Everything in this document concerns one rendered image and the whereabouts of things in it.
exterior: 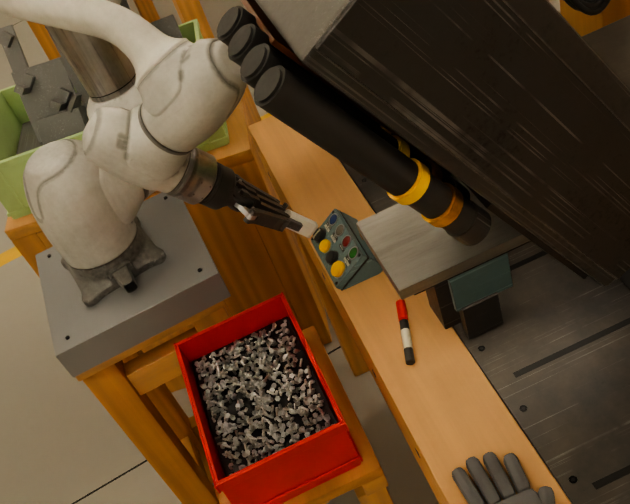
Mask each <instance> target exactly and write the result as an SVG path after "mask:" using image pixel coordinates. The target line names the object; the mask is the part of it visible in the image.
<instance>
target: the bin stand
mask: <svg viewBox="0 0 630 504"><path fill-rule="evenodd" d="M302 333H303V335H304V337H305V339H306V341H307V343H308V345H309V347H310V349H311V351H312V353H313V355H314V357H315V360H316V362H317V364H318V366H319V368H320V370H321V372H322V374H323V376H324V378H325V380H326V382H327V384H328V386H329V389H330V391H331V393H332V395H333V397H334V399H335V401H336V403H337V405H338V407H339V409H340V411H341V413H342V416H343V418H344V420H345V422H346V424H347V426H348V428H349V432H350V434H351V436H352V438H353V440H354V442H355V444H356V446H357V448H358V450H359V453H360V455H361V457H362V459H363V461H362V462H361V465H359V466H357V467H355V468H353V469H351V470H349V471H347V472H345V473H343V474H341V475H339V476H337V477H335V478H333V479H331V480H329V481H327V482H324V483H322V484H320V485H318V486H316V487H314V488H312V489H310V490H308V491H306V492H304V493H302V494H300V495H298V496H296V497H294V498H292V499H290V500H288V501H286V502H284V503H282V504H323V503H325V502H327V501H330V500H332V499H334V498H336V497H338V496H340V495H342V494H344V493H346V492H348V491H351V490H353V489H354V491H355V494H356V496H357V498H358V500H359V502H360V504H394V503H393V501H392V499H391V496H390V494H389V492H388V490H387V487H388V486H389V484H388V482H387V479H386V477H385V475H384V472H383V470H382V468H381V465H380V463H379V461H378V459H377V457H376V455H375V453H374V451H373V449H372V446H371V444H370V442H369V440H368V438H367V436H366V434H365V432H364V430H363V428H362V425H361V423H360V421H359V419H358V417H357V415H356V413H355V411H354V409H353V406H352V404H351V402H350V400H349V398H348V396H347V394H346V392H345V390H344V388H343V385H342V383H341V381H340V379H339V377H338V375H337V373H336V371H335V369H334V366H333V364H332V362H331V360H330V358H329V356H328V354H327V352H326V350H325V348H324V345H323V343H322V341H321V339H320V337H319V335H318V333H317V331H316V329H315V326H310V327H308V328H306V329H304V330H302ZM216 492H217V496H218V500H219V504H231V502H230V501H229V500H228V498H227V497H226V495H225V494H224V493H223V491H222V492H221V493H220V494H219V493H218V491H217V490H216Z"/></svg>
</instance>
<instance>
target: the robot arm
mask: <svg viewBox="0 0 630 504"><path fill-rule="evenodd" d="M0 14H3V15H6V16H10V17H14V18H18V19H22V20H26V21H30V22H34V23H39V24H43V25H45V26H46V27H47V29H48V30H49V32H50V34H51V35H52V37H53V38H54V40H55V42H56V43H57V45H58V46H59V48H60V50H61V51H62V53H63V54H64V56H65V58H66V59H67V61H68V62H69V64H70V66H71V67H72V69H73V70H74V72H75V74H76V75H77V77H78V78H79V80H80V82H81V83H82V85H83V86H84V88H85V90H86V91H87V93H88V94H89V100H88V105H87V116H88V119H89V121H88V123H87V124H86V126H85V129H84V131H83V135H82V141H81V140H76V139H62V140H58V141H53V142H50V143H48V144H46V145H44V146H42V147H41V148H39V149H38V150H37V151H35V152H34V153H33V154H32V155H31V157H30V158H29V159H28V161H27V163H26V166H25V169H24V172H23V184H24V190H25V195H26V198H27V201H28V204H29V207H30V209H31V212H32V214H33V216H34V218H35V219H36V221H37V223H38V225H39V226H40V228H41V230H42V231H43V233H44V234H45V236H46V237H47V239H48V240H49V241H50V243H51V244H52V245H53V247H54V248H55V249H56V250H57V251H58V253H59V254H60V255H61V256H62V257H63V258H62V259H61V264H62V265H63V267H64V268H65V269H67V270H69V271H70V273H71V275H72V277H73V278H74V280H75V282H76V284H77V285H78V287H79V289H80V291H81V295H82V301H83V303H84V304H85V305H86V306H87V307H91V306H94V305H96V304H97V303H98V302H99V301H100V300H101V299H103V298H104V297H105V296H106V295H108V294H109V293H111V292H113V291H114V290H116V289H117V288H119V287H122V288H123V289H124V290H125V291H126V292H127V293H131V292H133V291H135V290H136V289H137V288H138V286H137V283H136V281H135V277H137V276H138V275H140V274H141V273H143V272H144V271H146V270H148V269H149V268H151V267H154V266H156V265H159V264H161V263H163V262H164V261H165V259H166V254H165V252H164V251H163V250H162V249H161V248H159V247H157V246H155V244H154V243H153V242H152V240H151V239H150V238H149V237H148V235H147V234H146V233H145V231H144V230H143V229H142V227H141V223H140V220H139V219H138V217H137V216H136V215H137V213H138V211H139V209H140V207H141V205H142V203H143V201H144V200H145V199H146V198H147V197H148V196H150V195H151V194H152V193H154V192H155V191H160V192H163V193H166V194H167V195H169V196H173V197H175V198H177V199H180V200H182V201H184V202H187V203H189V204H193V205H194V204H197V203H200V204H202V205H204V206H206V207H209V208H211V209H214V210H217V209H220V208H222V207H225V206H228V207H229V208H230V209H232V210H234V211H236V212H241V213H242V214H243V215H244V216H245V217H244V219H243V221H244V222H245V223H247V224H256V225H260V226H263V227H267V228H270V229H274V230H277V231H281V232H283V231H284V229H285V228H287V229H289V230H291V231H294V232H296V233H298V234H300V235H303V236H305V237H307V238H310V237H311V236H312V234H313V233H314V232H315V231H316V229H317V228H318V224H317V223H316V222H315V221H313V220H311V219H308V218H306V217H304V216H302V215H300V214H298V213H295V212H293V211H291V210H289V209H287V210H286V208H287V207H288V204H287V203H285V202H284V204H283V205H281V204H280V201H279V200H278V199H276V198H275V197H273V196H271V195H270V194H268V193H266V192H264V191H263V190H261V189H259V188H258V187H256V186H254V185H252V184H251V183H249V182H247V181H246V180H244V179H243V178H241V177H240V176H239V175H238V174H235V172H234V171H233V170H232V169H231V168H228V167H226V166H224V165H222V164H220V163H218V162H217V160H216V158H215V157H214V156H213V155H211V154H209V153H207V152H205V151H203V150H201V149H199V148H197V146H198V145H199V144H201V143H202V142H204V141H205V140H207V139H208V138H209V137H210V136H211V135H213V134H214V133H215V132H216V131H217V130H218V129H219V128H220V127H221V126H222V124H223V123H224V122H225V121H226V120H227V119H228V118H229V116H230V115H231V114H232V112H233V111H234V109H235V108H236V107H237V105H238V104H239V102H240V100H241V99H242V97H243V95H244V92H245V90H246V87H247V84H246V83H245V82H243V81H242V80H241V76H240V75H241V74H240V68H241V67H240V66H239V65H238V64H236V63H235V62H233V61H232V60H230V59H229V57H228V46H227V45H226V44H224V43H223V42H221V41H220V40H219V39H217V38H207V39H200V40H198V41H196V42H195V43H192V42H190V41H189V40H188V39H187V38H173V37H170V36H168V35H166V34H164V33H162V32H161V31H160V30H158V29H157V28H156V27H155V26H153V25H152V24H151V23H149V22H148V21H147V20H145V19H144V18H142V17H141V16H139V15H138V14H136V13H134V12H133V11H131V10H129V9H127V8H125V7H123V6H120V5H118V4H116V3H113V2H110V1H107V0H0ZM130 61H131V62H130Z"/></svg>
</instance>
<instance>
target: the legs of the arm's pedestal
mask: <svg viewBox="0 0 630 504"><path fill-rule="evenodd" d="M223 301H224V303H225V306H224V307H223V308H221V309H219V310H217V311H215V312H213V313H211V314H209V315H207V316H205V317H204V318H202V319H200V320H198V321H196V322H194V323H192V324H193V325H194V327H193V328H191V329H189V330H187V331H186V332H184V333H182V334H180V335H178V336H176V337H174V338H172V339H170V340H168V341H166V342H164V343H162V344H161V345H159V346H157V347H155V348H153V349H151V350H149V351H147V352H145V353H143V351H142V350H140V351H138V352H136V353H134V354H132V355H130V356H128V357H126V358H125V359H123V360H121V361H119V362H117V363H115V364H113V365H111V366H109V367H107V368H105V369H103V370H101V371H99V372H98V373H96V374H94V375H92V376H90V377H88V378H86V379H84V380H82V381H83V382H84V383H85V384H86V385H87V387H88V388H89V389H90V390H91V392H92V393H93V394H94V395H95V397H96V398H97V399H98V400H99V402H100V403H101V404H102V405H103V406H104V408H105V409H106V410H107V411H108V413H109V414H110V415H111V416H112V418H113V419H114V420H115V421H116V423H117V424H118V425H119V426H120V427H121V429H122V430H123V431H124V432H125V434H126V435H127V436H128V437H129V439H130V440H131V441H132V442H133V443H134V445H135V446H136V447H137V448H138V450H139V451H140V452H141V453H142V455H143V456H144V457H145V458H146V460H147V461H148V462H149V463H150V464H151V466H152V467H153V468H154V469H155V471H156V472H157V473H158V474H159V476H160V477H161V478H162V479H163V481H164V482H165V483H166V484H167V485H168V487H169V488H170V489H171V490H172V492H173V493H174V494H175V495H176V497H177V498H178V499H179V500H180V501H181V503H182V504H219V500H218V496H217V492H216V489H215V486H213V485H212V483H213V479H212V476H211V472H210V469H209V466H208V462H207V459H206V455H205V452H204V448H203V445H202V441H201V438H200V434H199V431H198V427H197V424H196V420H195V417H194V416H192V417H190V418H188V416H187V415H186V413H185V412H184V411H183V409H182V408H181V406H180V405H179V403H178V402H177V400H176V399H175V398H174V396H173V395H172V393H171V392H170V390H169V389H168V388H167V386H166V385H165V383H166V382H168V381H170V380H172V379H174V378H176V377H177V376H179V375H181V374H182V372H181V368H180V365H179V361H178V358H177V354H176V351H175V347H174V343H177V342H179V341H181V340H183V339H186V338H188V337H190V336H192V335H194V334H196V333H198V332H200V331H202V330H205V329H207V328H209V327H211V326H213V325H215V324H217V323H219V322H222V321H224V320H226V319H228V318H230V317H232V316H233V315H232V313H231V311H230V309H229V307H228V305H227V304H226V302H225V300H223Z"/></svg>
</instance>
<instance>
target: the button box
mask: <svg viewBox="0 0 630 504"><path fill-rule="evenodd" d="M333 214H336V216H337V219H336V221H335V223H334V224H330V222H329V220H330V217H331V216H332V215H333ZM357 222H358V220H357V219H355V218H353V217H351V216H349V215H347V214H345V213H343V212H341V211H340V210H337V209H333V211H332V212H331V213H330V215H329V216H328V217H327V218H326V220H325V221H324V222H323V224H322V225H321V226H320V227H319V228H322V229H324V232H325V234H324V237H323V239H322V240H324V239H327V240H329V241H330V248H329V250H328V251H327V252H322V251H320V249H319V245H320V242H321V241H322V240H321V241H320V242H317V241H315V240H314V239H313V236H312V238H311V242H312V244H313V246H314V248H315V249H316V251H317V253H318V255H319V257H320V259H321V261H322V263H323V264H324V266H325V268H326V270H327V272H328V274H329V276H330V277H331V279H332V281H333V283H334V285H335V287H336V288H338V289H341V291H343V290H345V289H347V288H350V287H352V286H354V285H356V284H358V283H360V282H363V281H365V280H367V279H369V278H371V277H373V276H376V275H378V274H380V273H381V272H382V271H383V269H382V268H381V266H380V265H379V263H378V261H377V260H376V258H375V257H374V255H373V253H372V252H371V250H370V249H369V247H368V245H367V244H366V242H365V241H364V240H362V239H361V237H360V233H359V231H358V228H357V225H356V223H357ZM339 225H343V231H342V233H341V234H340V235H336V229H337V227H338V226H339ZM346 236H349V237H350V242H349V244H348V245H347V246H343V245H342V241H343V239H344V238H345V237H346ZM354 247H356V248H357V254H356V256H355V257H354V258H350V257H349V252H350V250H351V249H352V248H354ZM331 250H333V251H335V252H336V253H337V258H336V260H335V262H336V261H341V262H343V263H344V266H345V268H344V271H343V273H342V275H341V276H339V277H334V276H333V275H332V274H331V267H332V265H333V264H334V263H335V262H334V263H332V264H329V263H327V262H326V260H325V257H326V254H327V253H328V252H329V251H331Z"/></svg>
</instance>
